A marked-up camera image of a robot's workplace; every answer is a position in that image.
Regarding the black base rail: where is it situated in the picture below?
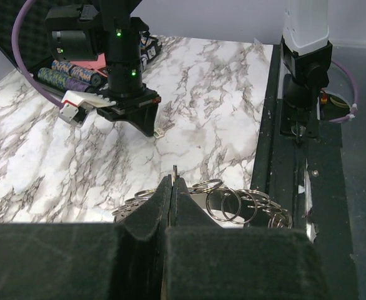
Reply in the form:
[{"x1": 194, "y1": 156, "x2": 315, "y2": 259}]
[{"x1": 250, "y1": 45, "x2": 359, "y2": 299}]

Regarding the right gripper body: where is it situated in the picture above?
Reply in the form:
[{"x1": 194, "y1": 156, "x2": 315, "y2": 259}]
[{"x1": 97, "y1": 62, "x2": 161, "y2": 121}]

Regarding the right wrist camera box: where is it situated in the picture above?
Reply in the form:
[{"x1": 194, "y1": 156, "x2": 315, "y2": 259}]
[{"x1": 59, "y1": 91, "x2": 116, "y2": 127}]

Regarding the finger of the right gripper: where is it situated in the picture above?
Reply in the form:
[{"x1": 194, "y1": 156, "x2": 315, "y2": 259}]
[{"x1": 113, "y1": 104, "x2": 159, "y2": 137}]

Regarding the green tagged key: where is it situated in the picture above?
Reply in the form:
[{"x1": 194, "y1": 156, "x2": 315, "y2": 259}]
[{"x1": 154, "y1": 123, "x2": 175, "y2": 139}]

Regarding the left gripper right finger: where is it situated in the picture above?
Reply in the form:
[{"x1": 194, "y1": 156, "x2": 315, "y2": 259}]
[{"x1": 164, "y1": 178, "x2": 330, "y2": 299}]

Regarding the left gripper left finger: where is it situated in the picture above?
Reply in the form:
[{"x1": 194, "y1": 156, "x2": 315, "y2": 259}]
[{"x1": 0, "y1": 177, "x2": 172, "y2": 299}]

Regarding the metal key ring disc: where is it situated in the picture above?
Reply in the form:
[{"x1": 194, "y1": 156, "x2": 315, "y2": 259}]
[{"x1": 111, "y1": 164, "x2": 294, "y2": 231}]

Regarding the pink playing card deck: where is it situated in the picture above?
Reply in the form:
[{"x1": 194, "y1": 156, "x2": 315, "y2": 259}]
[{"x1": 72, "y1": 53, "x2": 106, "y2": 71}]

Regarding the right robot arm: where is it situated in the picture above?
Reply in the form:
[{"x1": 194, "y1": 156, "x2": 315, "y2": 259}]
[{"x1": 45, "y1": 1, "x2": 332, "y2": 138}]

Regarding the black poker chip case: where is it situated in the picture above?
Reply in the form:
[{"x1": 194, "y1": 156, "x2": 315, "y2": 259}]
[{"x1": 0, "y1": 1, "x2": 162, "y2": 76}]

